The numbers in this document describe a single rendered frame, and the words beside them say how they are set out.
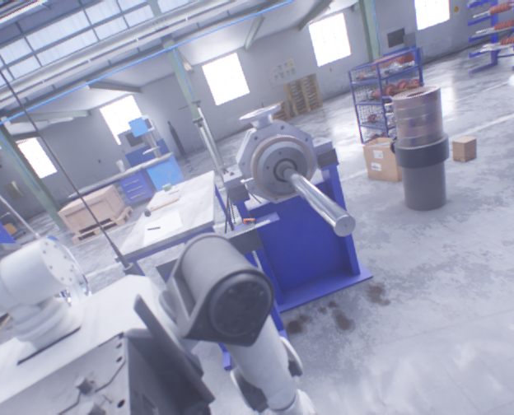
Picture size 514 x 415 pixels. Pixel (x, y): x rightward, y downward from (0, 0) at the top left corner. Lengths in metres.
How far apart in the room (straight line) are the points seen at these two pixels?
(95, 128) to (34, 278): 14.04
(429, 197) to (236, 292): 2.73
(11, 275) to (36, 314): 0.06
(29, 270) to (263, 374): 0.36
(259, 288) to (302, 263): 1.88
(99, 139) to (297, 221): 12.99
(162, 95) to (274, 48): 5.28
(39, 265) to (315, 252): 1.98
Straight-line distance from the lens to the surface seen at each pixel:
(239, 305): 0.33
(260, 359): 0.47
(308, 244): 2.13
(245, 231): 1.52
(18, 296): 0.39
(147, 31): 7.85
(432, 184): 2.91
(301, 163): 1.58
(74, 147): 14.95
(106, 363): 0.32
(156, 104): 13.47
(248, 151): 1.66
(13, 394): 0.40
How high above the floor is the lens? 1.54
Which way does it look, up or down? 24 degrees down
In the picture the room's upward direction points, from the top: 22 degrees counter-clockwise
